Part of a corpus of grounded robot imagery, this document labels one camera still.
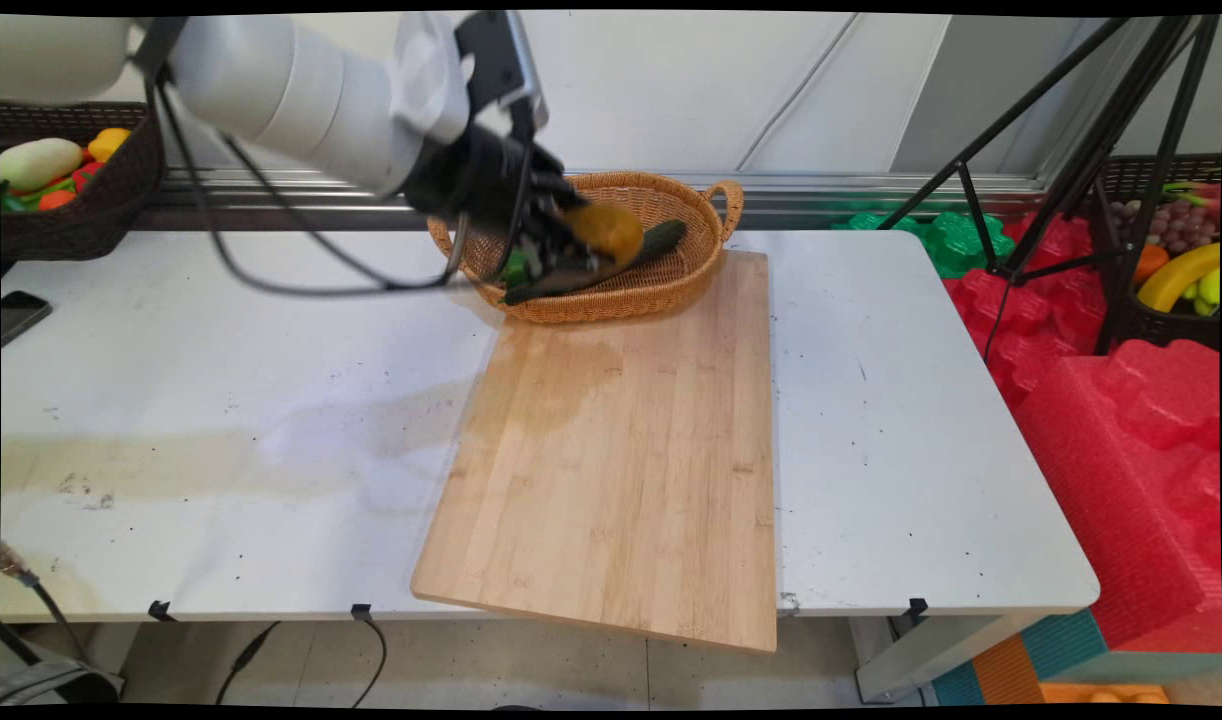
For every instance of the yellow toy banana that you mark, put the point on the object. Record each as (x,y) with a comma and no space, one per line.
(1176,278)

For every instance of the green foam mat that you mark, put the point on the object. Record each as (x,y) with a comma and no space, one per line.
(956,240)

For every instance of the black smartphone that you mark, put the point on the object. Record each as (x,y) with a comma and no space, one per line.
(21,314)

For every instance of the wooden cutting board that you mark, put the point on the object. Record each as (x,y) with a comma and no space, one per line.
(631,450)

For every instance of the dark green cucumber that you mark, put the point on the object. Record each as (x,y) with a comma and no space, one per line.
(663,240)

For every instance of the dark woven fruit basket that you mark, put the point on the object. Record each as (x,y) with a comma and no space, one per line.
(1156,320)

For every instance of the yellow toy pepper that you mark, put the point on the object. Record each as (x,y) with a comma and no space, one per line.
(109,140)

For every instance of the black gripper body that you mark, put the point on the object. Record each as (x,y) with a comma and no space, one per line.
(486,180)

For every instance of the orange toy fruit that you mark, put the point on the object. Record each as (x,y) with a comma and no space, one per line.
(1151,262)

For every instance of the teal and orange foam mat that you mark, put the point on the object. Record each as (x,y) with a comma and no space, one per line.
(1031,668)

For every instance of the red and green toy vegetable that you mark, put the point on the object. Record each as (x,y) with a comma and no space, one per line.
(1193,190)

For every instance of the white table leg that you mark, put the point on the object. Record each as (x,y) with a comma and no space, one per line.
(931,655)

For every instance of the dark brown woven basket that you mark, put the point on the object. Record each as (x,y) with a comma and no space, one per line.
(91,215)

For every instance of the green bell pepper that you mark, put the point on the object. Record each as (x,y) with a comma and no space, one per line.
(515,268)

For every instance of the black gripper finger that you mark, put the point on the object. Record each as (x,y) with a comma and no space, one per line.
(561,262)
(561,192)

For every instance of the large red foam mat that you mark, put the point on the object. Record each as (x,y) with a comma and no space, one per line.
(1121,470)

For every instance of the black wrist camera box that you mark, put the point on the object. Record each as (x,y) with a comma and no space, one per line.
(499,62)

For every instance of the purple toy grapes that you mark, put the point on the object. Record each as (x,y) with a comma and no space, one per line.
(1176,225)

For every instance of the orange toy tomato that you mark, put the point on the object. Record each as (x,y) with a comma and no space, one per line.
(55,199)

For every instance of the red foam mat pile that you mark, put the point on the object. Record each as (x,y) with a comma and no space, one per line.
(1031,310)

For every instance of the aluminium wall rail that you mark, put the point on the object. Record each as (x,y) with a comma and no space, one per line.
(821,190)

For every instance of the light green toy fruit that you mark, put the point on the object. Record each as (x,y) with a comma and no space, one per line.
(1209,288)

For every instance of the brown potato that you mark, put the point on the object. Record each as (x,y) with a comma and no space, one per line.
(607,232)

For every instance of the white toy eggplant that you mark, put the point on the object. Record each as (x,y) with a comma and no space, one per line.
(39,163)

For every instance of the red toy pepper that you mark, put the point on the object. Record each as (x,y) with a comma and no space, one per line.
(86,174)

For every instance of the black tripod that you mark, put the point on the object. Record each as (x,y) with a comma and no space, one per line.
(1081,170)

